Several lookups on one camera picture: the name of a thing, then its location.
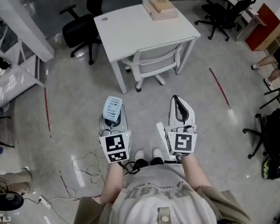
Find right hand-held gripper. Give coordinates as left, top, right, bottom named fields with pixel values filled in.
left=159, top=92, right=202, bottom=159

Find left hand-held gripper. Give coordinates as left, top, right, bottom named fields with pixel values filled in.
left=95, top=103, right=136, bottom=165

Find small white handheld fan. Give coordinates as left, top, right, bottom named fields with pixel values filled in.
left=100, top=94, right=126, bottom=127

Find person's right forearm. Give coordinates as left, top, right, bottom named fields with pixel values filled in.
left=179, top=151, right=213, bottom=193

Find person's left forearm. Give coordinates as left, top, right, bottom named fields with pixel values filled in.
left=95, top=160, right=129, bottom=206

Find white square table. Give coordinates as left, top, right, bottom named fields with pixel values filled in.
left=92, top=0, right=208, bottom=97

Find person's left white shoe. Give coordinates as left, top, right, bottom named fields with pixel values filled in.
left=134, top=149, right=145, bottom=162

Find person's white shoe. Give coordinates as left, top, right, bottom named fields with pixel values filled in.
left=151, top=147, right=162, bottom=159
left=134, top=149, right=145, bottom=162

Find person's right white shoe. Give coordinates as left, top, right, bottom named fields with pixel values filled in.
left=151, top=147, right=162, bottom=159

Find person's black trousers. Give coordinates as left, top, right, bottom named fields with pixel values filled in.
left=130, top=156, right=165, bottom=174

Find white mesh office chair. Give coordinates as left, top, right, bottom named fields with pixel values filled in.
left=120, top=40, right=191, bottom=94

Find person's white printed t-shirt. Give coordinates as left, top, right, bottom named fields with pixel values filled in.
left=99, top=157, right=218, bottom=224

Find black office chair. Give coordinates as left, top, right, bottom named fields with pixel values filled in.
left=240, top=107, right=280, bottom=160
left=57, top=0, right=115, bottom=69
left=191, top=0, right=264, bottom=47

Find person's beige overshirt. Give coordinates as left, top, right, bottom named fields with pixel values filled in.
left=61, top=173, right=252, bottom=224

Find grey harness with black buckles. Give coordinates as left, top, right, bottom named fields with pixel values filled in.
left=84, top=196, right=234, bottom=224

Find flat pink box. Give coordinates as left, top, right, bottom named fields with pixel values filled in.
left=141, top=0, right=180, bottom=23

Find white power strip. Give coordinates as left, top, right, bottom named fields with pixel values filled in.
left=38, top=194, right=53, bottom=211

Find black helmet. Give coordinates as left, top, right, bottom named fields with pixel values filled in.
left=260, top=156, right=280, bottom=182

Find white shelf unit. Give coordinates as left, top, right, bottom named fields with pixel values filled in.
left=0, top=0, right=49, bottom=108

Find tan book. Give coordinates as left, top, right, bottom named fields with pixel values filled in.
left=148, top=0, right=176, bottom=15

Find red cabinet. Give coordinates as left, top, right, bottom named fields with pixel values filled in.
left=241, top=1, right=280, bottom=53

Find black round object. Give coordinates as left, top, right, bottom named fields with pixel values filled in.
left=0, top=189, right=26, bottom=213

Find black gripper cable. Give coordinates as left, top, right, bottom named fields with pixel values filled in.
left=163, top=157, right=183, bottom=166
left=118, top=159, right=140, bottom=177

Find white floor cable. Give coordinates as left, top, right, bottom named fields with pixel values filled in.
left=70, top=146, right=109, bottom=187

